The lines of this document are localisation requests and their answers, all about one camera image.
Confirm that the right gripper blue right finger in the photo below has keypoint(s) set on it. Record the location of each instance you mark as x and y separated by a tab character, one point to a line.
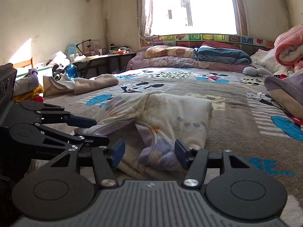
194	161

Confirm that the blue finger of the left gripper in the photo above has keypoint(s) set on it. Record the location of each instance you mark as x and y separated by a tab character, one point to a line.
52	140
58	115

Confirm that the purple grey folded garment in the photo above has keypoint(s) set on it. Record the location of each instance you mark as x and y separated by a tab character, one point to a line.
27	83

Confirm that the grey plush toy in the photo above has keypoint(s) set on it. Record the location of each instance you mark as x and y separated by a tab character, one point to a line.
259	72

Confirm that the pink rolled quilt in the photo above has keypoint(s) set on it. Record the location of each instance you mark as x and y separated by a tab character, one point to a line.
288	48

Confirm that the colourful alphabet foam mat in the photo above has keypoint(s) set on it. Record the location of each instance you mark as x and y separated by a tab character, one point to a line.
247	44

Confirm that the cream quilt under pink one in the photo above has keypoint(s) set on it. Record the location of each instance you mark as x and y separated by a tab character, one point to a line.
267	60

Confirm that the blue folded duvet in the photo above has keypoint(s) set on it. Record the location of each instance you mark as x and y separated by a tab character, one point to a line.
222	55

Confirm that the window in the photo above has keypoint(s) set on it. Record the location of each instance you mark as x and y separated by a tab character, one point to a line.
165	17

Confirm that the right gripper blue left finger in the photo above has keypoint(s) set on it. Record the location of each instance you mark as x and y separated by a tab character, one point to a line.
104	161

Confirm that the dark cluttered desk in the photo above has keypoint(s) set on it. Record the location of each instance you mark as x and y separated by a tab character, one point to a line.
93	66

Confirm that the purple and cream garment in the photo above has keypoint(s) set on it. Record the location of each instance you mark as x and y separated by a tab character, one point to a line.
286	92

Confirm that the purple floral quilt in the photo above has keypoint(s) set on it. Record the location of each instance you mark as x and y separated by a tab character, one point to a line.
139	62

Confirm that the yellow folded garment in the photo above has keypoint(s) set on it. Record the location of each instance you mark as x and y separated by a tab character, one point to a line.
29	95

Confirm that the yellow patterned pillow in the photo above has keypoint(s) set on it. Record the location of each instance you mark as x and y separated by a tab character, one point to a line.
173	51

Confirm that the Mickey Mouse bed blanket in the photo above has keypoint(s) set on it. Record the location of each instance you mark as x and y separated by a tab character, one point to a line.
245	119

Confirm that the beige folded fleece blanket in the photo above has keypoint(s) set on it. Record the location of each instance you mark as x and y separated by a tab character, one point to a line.
82	85

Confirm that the white floral quilted garment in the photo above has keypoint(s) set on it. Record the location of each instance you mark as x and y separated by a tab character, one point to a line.
150	124

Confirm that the white brown patterned garment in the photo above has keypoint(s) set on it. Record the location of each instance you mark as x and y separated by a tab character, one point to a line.
53	87

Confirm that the red folded garment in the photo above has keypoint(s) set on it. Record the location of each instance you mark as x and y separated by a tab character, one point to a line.
38	99

